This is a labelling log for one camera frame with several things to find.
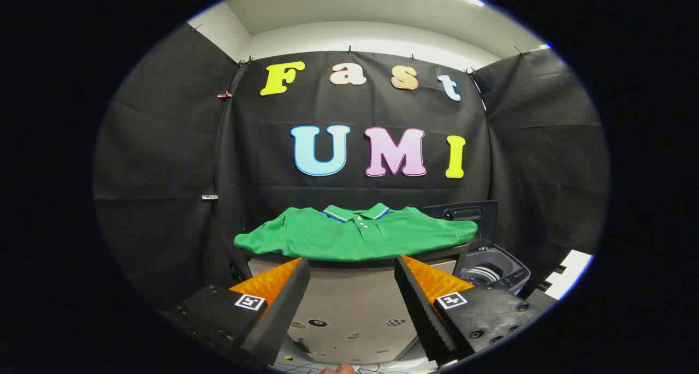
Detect green polo shirt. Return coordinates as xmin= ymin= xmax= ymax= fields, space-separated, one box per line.
xmin=233 ymin=203 xmax=479 ymax=262

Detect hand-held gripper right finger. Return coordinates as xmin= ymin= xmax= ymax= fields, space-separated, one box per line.
xmin=393 ymin=254 xmax=540 ymax=366

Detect grey washing machine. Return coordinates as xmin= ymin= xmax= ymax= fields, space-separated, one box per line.
xmin=458 ymin=242 xmax=531 ymax=296

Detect white printed board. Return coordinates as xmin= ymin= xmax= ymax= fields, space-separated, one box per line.
xmin=545 ymin=249 xmax=594 ymax=301

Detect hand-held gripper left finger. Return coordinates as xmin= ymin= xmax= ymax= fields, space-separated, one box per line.
xmin=158 ymin=257 xmax=312 ymax=367

